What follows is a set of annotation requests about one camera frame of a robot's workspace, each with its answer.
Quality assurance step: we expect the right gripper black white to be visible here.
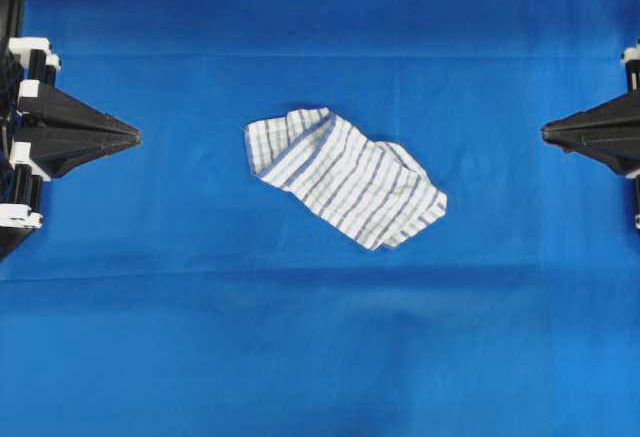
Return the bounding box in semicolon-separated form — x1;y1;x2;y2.
541;36;640;231

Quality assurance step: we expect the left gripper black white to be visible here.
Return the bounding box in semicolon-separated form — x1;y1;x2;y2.
1;37;140;230

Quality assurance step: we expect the white blue striped towel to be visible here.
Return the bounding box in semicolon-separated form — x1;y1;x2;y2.
244;108;448;250

